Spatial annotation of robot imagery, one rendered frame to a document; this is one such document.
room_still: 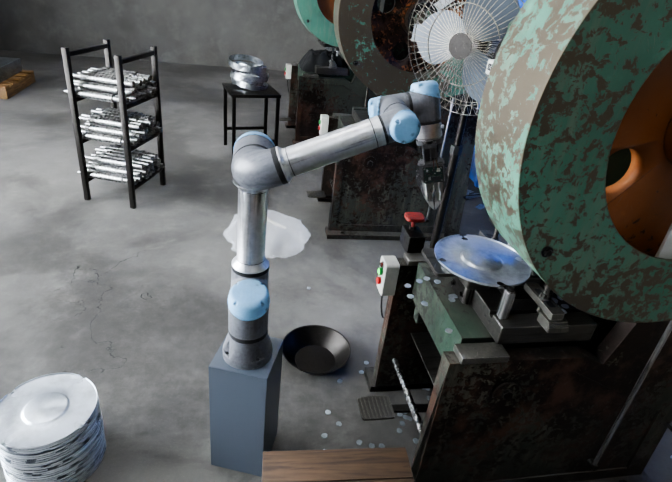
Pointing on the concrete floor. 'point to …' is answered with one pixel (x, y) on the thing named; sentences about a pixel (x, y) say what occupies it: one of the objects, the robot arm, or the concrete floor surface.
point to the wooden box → (337, 465)
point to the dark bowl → (316, 349)
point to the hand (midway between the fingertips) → (434, 203)
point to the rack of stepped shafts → (116, 120)
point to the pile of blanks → (59, 456)
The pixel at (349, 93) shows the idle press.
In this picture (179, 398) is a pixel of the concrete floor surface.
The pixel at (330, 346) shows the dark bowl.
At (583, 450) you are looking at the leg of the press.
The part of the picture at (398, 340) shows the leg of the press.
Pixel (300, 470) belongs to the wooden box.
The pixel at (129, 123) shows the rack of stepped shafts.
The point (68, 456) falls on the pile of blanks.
